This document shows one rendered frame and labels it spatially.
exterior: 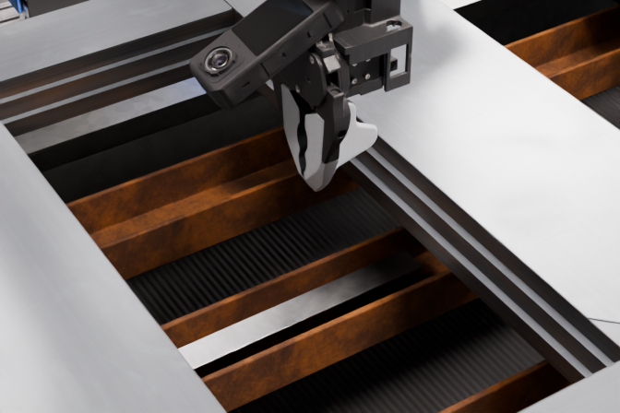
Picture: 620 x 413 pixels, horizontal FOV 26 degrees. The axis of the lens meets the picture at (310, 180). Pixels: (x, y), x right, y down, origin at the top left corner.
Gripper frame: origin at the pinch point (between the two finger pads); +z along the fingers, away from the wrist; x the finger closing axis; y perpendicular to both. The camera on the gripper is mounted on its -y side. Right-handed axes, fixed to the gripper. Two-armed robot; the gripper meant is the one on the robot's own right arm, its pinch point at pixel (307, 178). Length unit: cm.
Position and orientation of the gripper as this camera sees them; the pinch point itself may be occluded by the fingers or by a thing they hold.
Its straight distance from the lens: 108.2
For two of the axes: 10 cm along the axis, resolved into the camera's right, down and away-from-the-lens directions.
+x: -5.3, -5.2, 6.7
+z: 0.0, 7.9, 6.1
